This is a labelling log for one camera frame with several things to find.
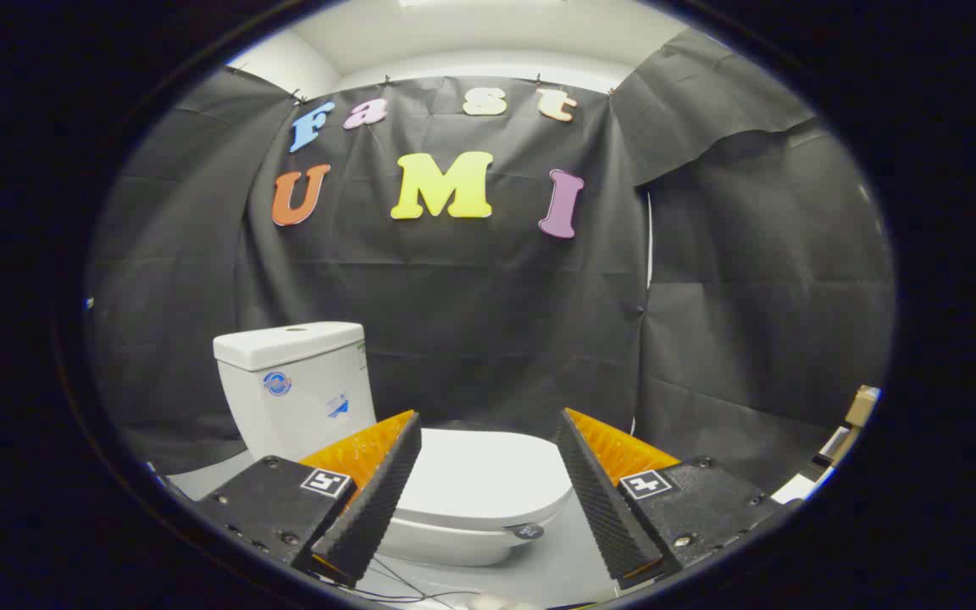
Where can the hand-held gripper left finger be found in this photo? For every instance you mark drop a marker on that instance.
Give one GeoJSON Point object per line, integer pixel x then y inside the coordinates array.
{"type": "Point", "coordinates": [378, 500]}

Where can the cardboard box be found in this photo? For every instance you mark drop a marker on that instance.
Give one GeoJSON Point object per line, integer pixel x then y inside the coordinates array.
{"type": "Point", "coordinates": [862, 405]}

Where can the black backdrop cloth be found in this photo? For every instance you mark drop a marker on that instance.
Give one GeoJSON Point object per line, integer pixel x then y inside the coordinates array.
{"type": "Point", "coordinates": [471, 305]}

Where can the white toilet lid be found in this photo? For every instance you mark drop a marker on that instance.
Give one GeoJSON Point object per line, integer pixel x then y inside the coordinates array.
{"type": "Point", "coordinates": [488, 474]}

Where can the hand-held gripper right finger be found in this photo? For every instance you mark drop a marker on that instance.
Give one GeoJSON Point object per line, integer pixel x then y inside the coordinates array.
{"type": "Point", "coordinates": [602, 508]}

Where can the white toilet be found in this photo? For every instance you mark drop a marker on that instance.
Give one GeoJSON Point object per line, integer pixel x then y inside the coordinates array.
{"type": "Point", "coordinates": [297, 398]}

